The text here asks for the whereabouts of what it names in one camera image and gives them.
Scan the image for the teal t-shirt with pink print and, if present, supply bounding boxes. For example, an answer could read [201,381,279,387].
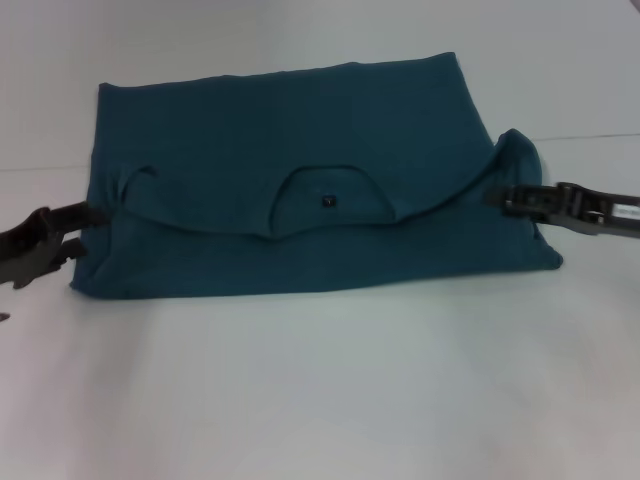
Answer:
[69,49,566,304]

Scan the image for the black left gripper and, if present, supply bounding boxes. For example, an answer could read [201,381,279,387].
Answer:
[0,200,109,291]

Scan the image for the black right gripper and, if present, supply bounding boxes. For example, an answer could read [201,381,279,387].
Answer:
[482,182,640,238]

